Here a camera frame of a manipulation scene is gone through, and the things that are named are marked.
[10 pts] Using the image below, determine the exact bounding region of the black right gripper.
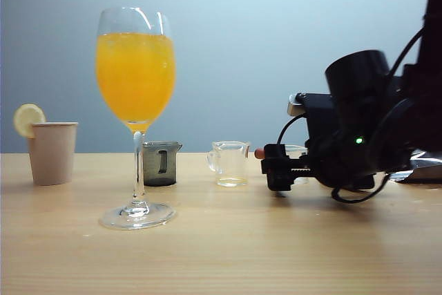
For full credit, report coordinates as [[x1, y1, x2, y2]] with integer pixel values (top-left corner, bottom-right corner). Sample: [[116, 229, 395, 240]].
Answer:
[[260, 93, 378, 191]]

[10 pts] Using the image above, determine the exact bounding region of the clear measuring cup wooden handle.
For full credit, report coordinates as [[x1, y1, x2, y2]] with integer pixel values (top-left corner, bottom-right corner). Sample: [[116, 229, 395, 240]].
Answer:
[[254, 143, 311, 186]]

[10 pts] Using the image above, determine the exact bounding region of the grey smoked measuring cup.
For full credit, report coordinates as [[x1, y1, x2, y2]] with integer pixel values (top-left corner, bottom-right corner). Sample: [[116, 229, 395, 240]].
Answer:
[[142, 141, 183, 187]]

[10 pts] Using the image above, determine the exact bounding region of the wine glass with orange juice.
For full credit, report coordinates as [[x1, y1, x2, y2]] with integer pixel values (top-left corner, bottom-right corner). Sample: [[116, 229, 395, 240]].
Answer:
[[95, 7, 177, 231]]

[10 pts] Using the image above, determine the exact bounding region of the beige paper cup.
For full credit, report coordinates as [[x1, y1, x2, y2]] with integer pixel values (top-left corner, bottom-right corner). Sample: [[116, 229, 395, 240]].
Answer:
[[27, 122, 79, 187]]

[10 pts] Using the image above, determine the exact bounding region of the shiny metal scoop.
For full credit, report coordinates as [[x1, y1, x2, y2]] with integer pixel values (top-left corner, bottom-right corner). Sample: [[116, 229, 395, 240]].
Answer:
[[393, 149, 442, 184]]

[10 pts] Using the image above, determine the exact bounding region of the lemon slice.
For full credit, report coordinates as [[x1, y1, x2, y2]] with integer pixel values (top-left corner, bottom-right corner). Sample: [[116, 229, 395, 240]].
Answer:
[[13, 103, 46, 139]]

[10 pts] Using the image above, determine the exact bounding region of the black camera cable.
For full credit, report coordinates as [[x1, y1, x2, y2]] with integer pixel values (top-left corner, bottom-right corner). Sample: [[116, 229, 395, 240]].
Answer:
[[276, 114, 307, 147]]

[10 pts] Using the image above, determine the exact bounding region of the clear glass-handled measuring cup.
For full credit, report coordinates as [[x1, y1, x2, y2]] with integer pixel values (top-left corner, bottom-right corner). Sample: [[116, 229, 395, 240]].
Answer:
[[206, 140, 252, 188]]

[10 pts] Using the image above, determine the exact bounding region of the black looped cable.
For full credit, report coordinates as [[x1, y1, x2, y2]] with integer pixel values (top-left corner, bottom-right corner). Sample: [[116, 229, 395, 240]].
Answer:
[[330, 173, 390, 204]]

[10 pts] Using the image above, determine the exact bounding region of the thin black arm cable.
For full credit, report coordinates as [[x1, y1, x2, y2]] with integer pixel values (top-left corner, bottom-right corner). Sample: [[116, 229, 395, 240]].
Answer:
[[389, 27, 427, 78]]

